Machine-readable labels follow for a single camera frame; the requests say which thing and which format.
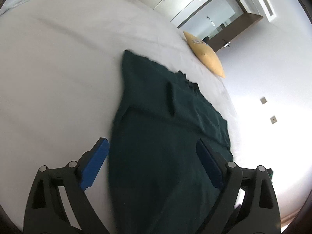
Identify yellow cushion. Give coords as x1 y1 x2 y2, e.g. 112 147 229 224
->
183 31 225 78

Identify dark brown door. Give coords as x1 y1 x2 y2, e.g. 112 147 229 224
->
178 0 263 52

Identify dark green knit sweater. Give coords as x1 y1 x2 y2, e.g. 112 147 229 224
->
108 50 233 233

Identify white bed sheet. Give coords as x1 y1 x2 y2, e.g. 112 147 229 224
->
1 0 234 228

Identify wall socket plate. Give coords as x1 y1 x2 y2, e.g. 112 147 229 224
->
270 116 277 124
260 97 267 104

